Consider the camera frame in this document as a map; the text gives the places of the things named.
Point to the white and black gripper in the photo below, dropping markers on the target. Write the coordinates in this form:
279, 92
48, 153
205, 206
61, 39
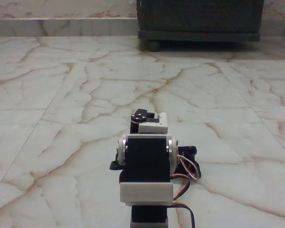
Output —
154, 127

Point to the dark blue cloth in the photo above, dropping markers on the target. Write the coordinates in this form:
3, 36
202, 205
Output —
188, 152

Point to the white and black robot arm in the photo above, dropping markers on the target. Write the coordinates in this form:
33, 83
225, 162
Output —
145, 154

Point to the dark wooden cabinet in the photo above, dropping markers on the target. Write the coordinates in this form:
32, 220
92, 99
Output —
199, 16

